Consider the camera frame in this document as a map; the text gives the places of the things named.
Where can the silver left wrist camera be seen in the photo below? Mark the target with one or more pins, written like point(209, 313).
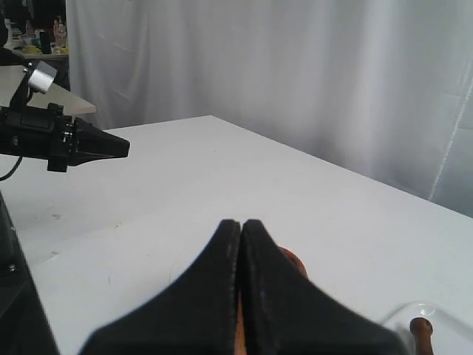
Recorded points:
point(38, 77)

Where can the wooden pestle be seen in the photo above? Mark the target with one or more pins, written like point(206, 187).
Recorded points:
point(422, 331)

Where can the wooden mortar bowl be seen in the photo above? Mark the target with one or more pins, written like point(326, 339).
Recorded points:
point(239, 339)

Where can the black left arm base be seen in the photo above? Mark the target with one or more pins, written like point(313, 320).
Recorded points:
point(24, 325)

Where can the white curtain backdrop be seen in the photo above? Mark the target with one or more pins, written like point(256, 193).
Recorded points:
point(383, 88)

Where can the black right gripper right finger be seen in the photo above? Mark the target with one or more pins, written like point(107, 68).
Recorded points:
point(284, 313)

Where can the background side table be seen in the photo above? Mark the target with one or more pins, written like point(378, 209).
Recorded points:
point(12, 75)

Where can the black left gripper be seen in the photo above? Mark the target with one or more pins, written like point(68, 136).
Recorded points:
point(48, 134)

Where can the white plastic tray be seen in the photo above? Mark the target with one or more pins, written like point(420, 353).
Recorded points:
point(450, 334)

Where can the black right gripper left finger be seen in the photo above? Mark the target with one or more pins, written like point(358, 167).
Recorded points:
point(196, 314)

